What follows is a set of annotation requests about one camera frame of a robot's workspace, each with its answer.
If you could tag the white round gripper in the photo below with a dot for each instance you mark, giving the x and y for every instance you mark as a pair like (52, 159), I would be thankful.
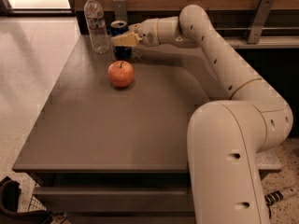
(149, 32)

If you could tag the blue pepsi can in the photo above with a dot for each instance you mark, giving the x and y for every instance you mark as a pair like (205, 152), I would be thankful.
(118, 28)

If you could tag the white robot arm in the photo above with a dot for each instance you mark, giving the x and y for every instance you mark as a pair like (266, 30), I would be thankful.
(223, 137)

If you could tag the clear plastic water bottle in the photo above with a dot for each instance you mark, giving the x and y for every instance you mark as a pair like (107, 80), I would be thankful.
(96, 23)

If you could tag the red apple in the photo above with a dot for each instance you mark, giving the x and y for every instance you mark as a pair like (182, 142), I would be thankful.
(121, 74)

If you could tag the grey cabinet drawer front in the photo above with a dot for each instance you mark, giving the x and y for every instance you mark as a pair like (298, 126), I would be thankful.
(113, 200)

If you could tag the black object at bottom left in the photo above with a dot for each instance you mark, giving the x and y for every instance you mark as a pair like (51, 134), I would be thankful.
(9, 201)

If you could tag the left metal wall bracket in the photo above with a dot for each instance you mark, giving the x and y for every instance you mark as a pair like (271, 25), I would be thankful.
(120, 10)

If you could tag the metal wall bracket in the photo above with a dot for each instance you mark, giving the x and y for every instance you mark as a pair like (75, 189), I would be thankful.
(260, 16)
(120, 10)

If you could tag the horizontal metal rail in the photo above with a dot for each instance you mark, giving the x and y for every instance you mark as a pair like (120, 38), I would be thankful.
(259, 28)

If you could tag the right metal wall bracket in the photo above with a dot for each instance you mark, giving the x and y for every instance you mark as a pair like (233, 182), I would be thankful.
(260, 16)

